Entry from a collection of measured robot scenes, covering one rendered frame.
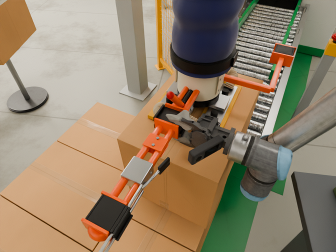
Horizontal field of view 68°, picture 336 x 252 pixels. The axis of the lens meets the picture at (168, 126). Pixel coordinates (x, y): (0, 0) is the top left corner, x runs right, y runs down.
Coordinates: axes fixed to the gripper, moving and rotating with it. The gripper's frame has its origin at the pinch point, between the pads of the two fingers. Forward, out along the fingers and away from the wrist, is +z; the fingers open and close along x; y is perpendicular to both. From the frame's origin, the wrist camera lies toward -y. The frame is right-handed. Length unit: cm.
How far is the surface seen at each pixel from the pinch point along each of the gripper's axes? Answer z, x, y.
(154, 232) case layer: -1, -58, -13
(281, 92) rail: -34, -52, 109
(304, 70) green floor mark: -57, -111, 250
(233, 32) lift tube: -9.2, 22.4, 25.1
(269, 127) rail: -33, -52, 72
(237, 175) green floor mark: -27, -112, 72
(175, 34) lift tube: 7.5, 20.1, 19.6
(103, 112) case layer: 68, -59, 41
